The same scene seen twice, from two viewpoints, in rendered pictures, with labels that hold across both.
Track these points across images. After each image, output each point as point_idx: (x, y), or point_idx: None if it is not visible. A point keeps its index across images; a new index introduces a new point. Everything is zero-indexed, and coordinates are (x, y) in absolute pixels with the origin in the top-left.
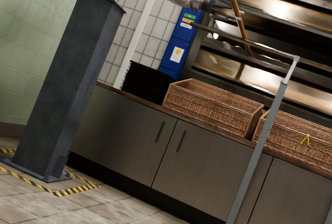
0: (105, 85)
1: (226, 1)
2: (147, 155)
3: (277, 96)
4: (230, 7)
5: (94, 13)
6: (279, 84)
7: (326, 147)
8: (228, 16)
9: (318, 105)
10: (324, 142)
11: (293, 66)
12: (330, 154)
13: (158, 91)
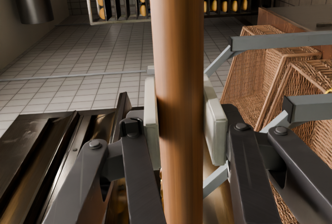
0: None
1: (76, 192)
2: None
3: (330, 99)
4: (135, 140)
5: None
6: (300, 104)
7: (316, 77)
8: (236, 123)
9: (233, 221)
10: (312, 79)
11: (215, 172)
12: (320, 72)
13: None
